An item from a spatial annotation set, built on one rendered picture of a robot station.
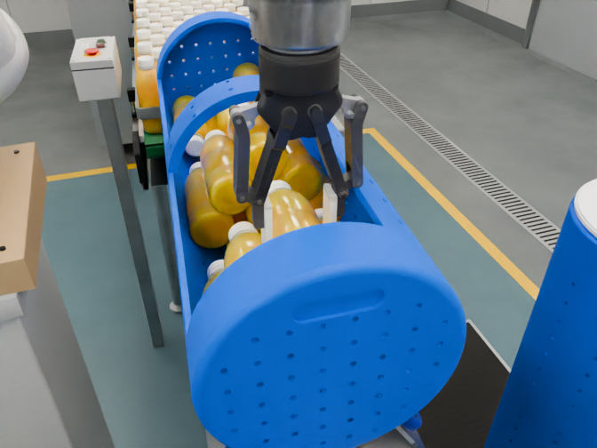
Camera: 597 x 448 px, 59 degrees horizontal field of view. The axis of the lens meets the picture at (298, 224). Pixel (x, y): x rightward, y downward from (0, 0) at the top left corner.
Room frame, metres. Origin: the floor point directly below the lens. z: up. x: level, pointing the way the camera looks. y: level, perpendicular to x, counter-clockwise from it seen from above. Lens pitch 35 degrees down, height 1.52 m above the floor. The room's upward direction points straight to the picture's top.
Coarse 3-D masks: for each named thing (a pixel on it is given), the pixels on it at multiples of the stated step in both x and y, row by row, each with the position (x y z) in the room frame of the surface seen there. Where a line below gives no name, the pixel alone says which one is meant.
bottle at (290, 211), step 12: (276, 192) 0.55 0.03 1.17; (288, 192) 0.55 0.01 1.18; (276, 204) 0.52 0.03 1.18; (288, 204) 0.52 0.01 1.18; (300, 204) 0.52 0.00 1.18; (276, 216) 0.50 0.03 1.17; (288, 216) 0.50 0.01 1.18; (300, 216) 0.49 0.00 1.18; (312, 216) 0.50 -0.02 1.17; (276, 228) 0.48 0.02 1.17; (288, 228) 0.47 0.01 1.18
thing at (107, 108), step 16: (112, 112) 1.35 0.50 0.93; (112, 128) 1.35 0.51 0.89; (112, 144) 1.34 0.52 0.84; (112, 160) 1.34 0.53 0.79; (128, 176) 1.35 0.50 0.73; (128, 192) 1.35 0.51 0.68; (128, 208) 1.34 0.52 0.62; (128, 224) 1.34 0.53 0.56; (144, 256) 1.35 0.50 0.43; (144, 272) 1.35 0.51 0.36; (144, 288) 1.34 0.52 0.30; (144, 304) 1.34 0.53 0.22; (160, 320) 1.38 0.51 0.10; (160, 336) 1.35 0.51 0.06
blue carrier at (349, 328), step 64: (192, 64) 1.16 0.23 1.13; (256, 64) 1.20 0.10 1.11; (192, 128) 0.71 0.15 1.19; (192, 256) 0.60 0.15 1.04; (256, 256) 0.38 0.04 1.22; (320, 256) 0.36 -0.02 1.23; (384, 256) 0.36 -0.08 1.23; (192, 320) 0.37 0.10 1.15; (256, 320) 0.32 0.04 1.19; (320, 320) 0.34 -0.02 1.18; (384, 320) 0.35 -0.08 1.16; (448, 320) 0.37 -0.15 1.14; (192, 384) 0.31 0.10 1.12; (256, 384) 0.32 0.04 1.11; (320, 384) 0.34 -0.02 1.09; (384, 384) 0.35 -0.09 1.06
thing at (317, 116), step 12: (312, 108) 0.47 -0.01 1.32; (312, 120) 0.47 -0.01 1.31; (324, 120) 0.47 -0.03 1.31; (324, 132) 0.48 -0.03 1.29; (324, 144) 0.48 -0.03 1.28; (324, 156) 0.48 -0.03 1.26; (336, 156) 0.48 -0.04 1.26; (336, 168) 0.48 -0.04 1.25; (336, 180) 0.48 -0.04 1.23; (348, 192) 0.48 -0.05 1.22
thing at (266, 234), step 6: (264, 204) 0.47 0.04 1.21; (270, 204) 0.47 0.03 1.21; (264, 210) 0.47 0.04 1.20; (270, 210) 0.46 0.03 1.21; (264, 216) 0.47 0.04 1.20; (270, 216) 0.46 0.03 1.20; (270, 222) 0.46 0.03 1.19; (264, 228) 0.47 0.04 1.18; (270, 228) 0.46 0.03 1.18; (264, 234) 0.47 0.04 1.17; (270, 234) 0.46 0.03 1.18; (264, 240) 0.47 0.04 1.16
